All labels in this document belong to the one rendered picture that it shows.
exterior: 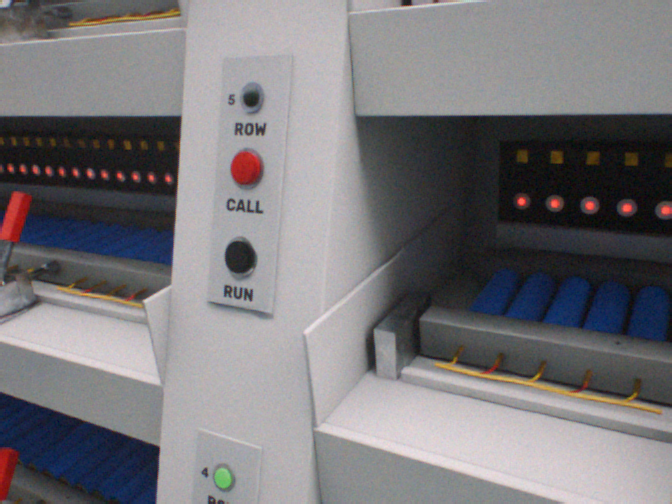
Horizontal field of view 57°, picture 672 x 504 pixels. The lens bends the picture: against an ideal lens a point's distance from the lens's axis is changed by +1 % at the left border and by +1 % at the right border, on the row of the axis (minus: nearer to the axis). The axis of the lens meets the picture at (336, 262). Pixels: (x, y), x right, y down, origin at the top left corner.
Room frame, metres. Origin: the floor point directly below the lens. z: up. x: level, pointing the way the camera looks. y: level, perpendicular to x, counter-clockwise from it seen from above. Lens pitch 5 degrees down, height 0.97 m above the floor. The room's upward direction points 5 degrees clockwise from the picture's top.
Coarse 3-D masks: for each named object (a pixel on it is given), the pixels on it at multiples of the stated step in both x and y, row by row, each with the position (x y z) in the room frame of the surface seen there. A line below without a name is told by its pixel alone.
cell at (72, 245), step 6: (102, 228) 0.54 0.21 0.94; (108, 228) 0.54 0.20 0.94; (114, 228) 0.55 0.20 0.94; (120, 228) 0.55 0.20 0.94; (90, 234) 0.53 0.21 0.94; (96, 234) 0.53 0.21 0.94; (102, 234) 0.53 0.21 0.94; (108, 234) 0.54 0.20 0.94; (78, 240) 0.52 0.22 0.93; (84, 240) 0.52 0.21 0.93; (90, 240) 0.52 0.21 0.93; (60, 246) 0.50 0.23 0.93; (66, 246) 0.50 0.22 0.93; (72, 246) 0.51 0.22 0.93; (78, 246) 0.51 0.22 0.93
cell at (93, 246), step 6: (126, 228) 0.54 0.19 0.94; (132, 228) 0.54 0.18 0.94; (138, 228) 0.54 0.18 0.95; (114, 234) 0.52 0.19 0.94; (120, 234) 0.53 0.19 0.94; (126, 234) 0.53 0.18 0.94; (96, 240) 0.51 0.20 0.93; (102, 240) 0.51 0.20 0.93; (108, 240) 0.51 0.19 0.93; (114, 240) 0.52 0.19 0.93; (84, 246) 0.50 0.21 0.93; (90, 246) 0.50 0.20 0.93; (96, 246) 0.50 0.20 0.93; (102, 246) 0.51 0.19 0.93; (90, 252) 0.50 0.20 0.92
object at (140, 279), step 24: (0, 240) 0.52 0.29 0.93; (24, 264) 0.49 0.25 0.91; (72, 264) 0.46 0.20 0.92; (96, 264) 0.44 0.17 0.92; (120, 264) 0.44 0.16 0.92; (144, 264) 0.44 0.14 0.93; (168, 264) 0.43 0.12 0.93; (96, 288) 0.45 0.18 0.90; (120, 288) 0.43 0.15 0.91; (144, 288) 0.42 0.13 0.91
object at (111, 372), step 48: (0, 192) 0.67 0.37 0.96; (48, 192) 0.63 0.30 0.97; (96, 192) 0.60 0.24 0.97; (144, 192) 0.57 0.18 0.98; (48, 288) 0.47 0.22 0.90; (0, 336) 0.40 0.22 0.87; (48, 336) 0.39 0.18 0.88; (96, 336) 0.39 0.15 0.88; (144, 336) 0.38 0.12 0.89; (0, 384) 0.41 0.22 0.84; (48, 384) 0.38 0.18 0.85; (96, 384) 0.35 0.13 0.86; (144, 384) 0.33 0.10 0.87; (144, 432) 0.35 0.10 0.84
